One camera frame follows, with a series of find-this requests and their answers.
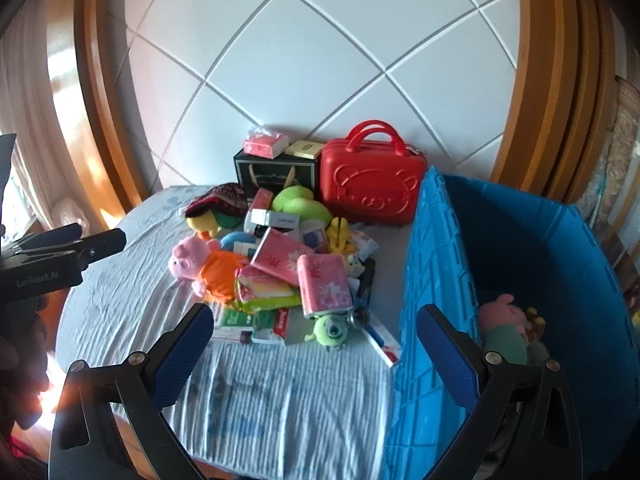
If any black gift box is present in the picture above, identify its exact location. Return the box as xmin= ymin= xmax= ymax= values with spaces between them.
xmin=233 ymin=151 xmax=320 ymax=198

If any orange dress pig plush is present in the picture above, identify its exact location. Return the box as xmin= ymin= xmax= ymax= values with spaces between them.
xmin=168 ymin=235 xmax=248 ymax=304

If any beige curtain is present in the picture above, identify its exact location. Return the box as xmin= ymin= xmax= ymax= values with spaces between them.
xmin=1 ymin=0 xmax=73 ymax=230

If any dark red knit hat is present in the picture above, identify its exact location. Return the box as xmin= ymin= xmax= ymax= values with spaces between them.
xmin=184 ymin=182 xmax=248 ymax=218

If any yellow plastic clamp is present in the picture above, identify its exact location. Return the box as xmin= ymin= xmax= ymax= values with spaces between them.
xmin=326 ymin=217 xmax=356 ymax=257

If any green one-eyed monster plush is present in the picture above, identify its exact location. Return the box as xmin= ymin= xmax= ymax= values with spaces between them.
xmin=305 ymin=314 xmax=349 ymax=351

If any green dress pig plush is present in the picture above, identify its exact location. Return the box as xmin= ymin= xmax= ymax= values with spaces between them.
xmin=478 ymin=294 xmax=530 ymax=365

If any small pink tissue pack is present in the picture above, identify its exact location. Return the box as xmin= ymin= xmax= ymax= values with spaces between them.
xmin=243 ymin=127 xmax=290 ymax=159

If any yellow green plush toy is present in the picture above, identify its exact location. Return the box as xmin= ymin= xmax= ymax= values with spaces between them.
xmin=186 ymin=210 xmax=242 ymax=240

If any pink flower tissue pack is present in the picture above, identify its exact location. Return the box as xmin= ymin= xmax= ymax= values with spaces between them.
xmin=297 ymin=254 xmax=354 ymax=318

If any long toothpaste box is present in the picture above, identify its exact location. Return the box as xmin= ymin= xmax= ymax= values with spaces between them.
xmin=361 ymin=321 xmax=401 ymax=367

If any blue label floss pack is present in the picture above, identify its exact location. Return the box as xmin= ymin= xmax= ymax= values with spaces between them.
xmin=299 ymin=219 xmax=329 ymax=254

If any red bear mini suitcase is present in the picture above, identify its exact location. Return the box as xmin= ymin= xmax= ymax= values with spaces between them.
xmin=320 ymin=119 xmax=427 ymax=226

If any yellow flat box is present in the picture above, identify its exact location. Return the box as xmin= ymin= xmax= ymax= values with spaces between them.
xmin=284 ymin=140 xmax=326 ymax=160

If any tylenol cold box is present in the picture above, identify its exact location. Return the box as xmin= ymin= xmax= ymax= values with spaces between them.
xmin=250 ymin=308 xmax=290 ymax=346

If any blue plastic storage crate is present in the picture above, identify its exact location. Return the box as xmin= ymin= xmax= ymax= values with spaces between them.
xmin=382 ymin=169 xmax=639 ymax=479

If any pink green wipes pack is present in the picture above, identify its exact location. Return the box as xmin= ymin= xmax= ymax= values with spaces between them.
xmin=232 ymin=266 xmax=302 ymax=314

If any person left hand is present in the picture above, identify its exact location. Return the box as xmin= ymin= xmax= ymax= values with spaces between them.
xmin=1 ymin=296 xmax=49 ymax=436

